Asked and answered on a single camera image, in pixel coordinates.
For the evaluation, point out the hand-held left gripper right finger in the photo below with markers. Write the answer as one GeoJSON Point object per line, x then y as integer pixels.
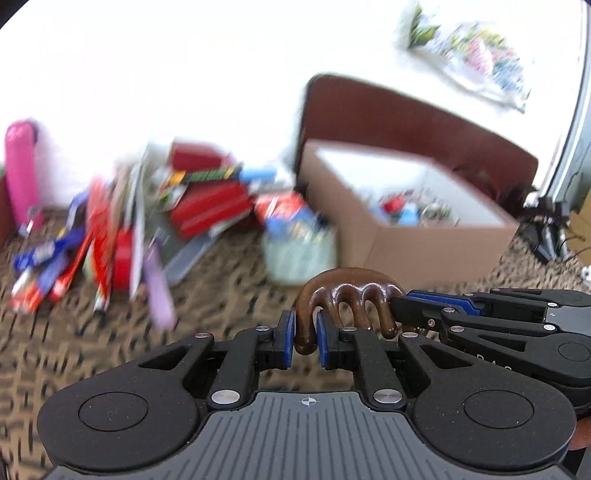
{"type": "Point", "coordinates": [325, 342]}

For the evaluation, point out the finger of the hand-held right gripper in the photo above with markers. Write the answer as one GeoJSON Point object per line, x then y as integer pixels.
{"type": "Point", "coordinates": [415, 314]}
{"type": "Point", "coordinates": [443, 299]}

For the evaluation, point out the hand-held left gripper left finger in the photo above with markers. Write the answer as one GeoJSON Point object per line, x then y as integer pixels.
{"type": "Point", "coordinates": [286, 340]}

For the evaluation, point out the brown cardboard box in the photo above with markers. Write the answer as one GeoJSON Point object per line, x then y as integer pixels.
{"type": "Point", "coordinates": [415, 249]}

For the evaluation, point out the brown wooden comb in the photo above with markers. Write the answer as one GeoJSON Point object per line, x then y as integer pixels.
{"type": "Point", "coordinates": [351, 281]}

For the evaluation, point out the green patterned tape roll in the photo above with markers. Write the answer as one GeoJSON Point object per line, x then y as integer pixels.
{"type": "Point", "coordinates": [300, 258]}

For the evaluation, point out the blue white bottle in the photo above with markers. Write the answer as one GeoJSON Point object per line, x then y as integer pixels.
{"type": "Point", "coordinates": [407, 216]}

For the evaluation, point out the small white object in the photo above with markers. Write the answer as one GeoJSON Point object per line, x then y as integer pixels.
{"type": "Point", "coordinates": [587, 274]}

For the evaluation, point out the black power adapters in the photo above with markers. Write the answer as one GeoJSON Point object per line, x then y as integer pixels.
{"type": "Point", "coordinates": [545, 230]}

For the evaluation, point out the red blue card box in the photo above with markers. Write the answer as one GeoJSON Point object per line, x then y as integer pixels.
{"type": "Point", "coordinates": [286, 212]}

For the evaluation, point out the clear plastic case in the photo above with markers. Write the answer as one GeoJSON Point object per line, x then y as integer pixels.
{"type": "Point", "coordinates": [189, 251]}

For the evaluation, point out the lilac flat stick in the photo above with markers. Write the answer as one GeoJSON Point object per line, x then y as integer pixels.
{"type": "Point", "coordinates": [159, 290]}

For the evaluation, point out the large red box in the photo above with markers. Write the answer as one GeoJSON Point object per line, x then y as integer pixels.
{"type": "Point", "coordinates": [207, 210]}

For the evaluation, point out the tan cardboard carton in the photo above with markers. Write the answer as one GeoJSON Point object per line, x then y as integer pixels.
{"type": "Point", "coordinates": [581, 221]}

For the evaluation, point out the red round tin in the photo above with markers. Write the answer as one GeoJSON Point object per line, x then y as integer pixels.
{"type": "Point", "coordinates": [123, 258]}

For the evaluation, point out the dark brown wooden board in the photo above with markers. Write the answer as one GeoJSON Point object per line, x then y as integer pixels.
{"type": "Point", "coordinates": [378, 115]}

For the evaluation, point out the small red box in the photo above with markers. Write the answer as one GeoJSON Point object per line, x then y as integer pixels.
{"type": "Point", "coordinates": [196, 156]}

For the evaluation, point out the red flat packet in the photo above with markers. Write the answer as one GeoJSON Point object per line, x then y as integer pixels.
{"type": "Point", "coordinates": [100, 230]}

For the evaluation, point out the floral plastic bag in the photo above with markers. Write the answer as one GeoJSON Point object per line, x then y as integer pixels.
{"type": "Point", "coordinates": [466, 50]}

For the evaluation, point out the blue packet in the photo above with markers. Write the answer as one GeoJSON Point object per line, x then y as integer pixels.
{"type": "Point", "coordinates": [46, 251]}

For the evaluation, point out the pink cylindrical bottle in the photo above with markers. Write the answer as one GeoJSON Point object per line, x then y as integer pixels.
{"type": "Point", "coordinates": [22, 170]}

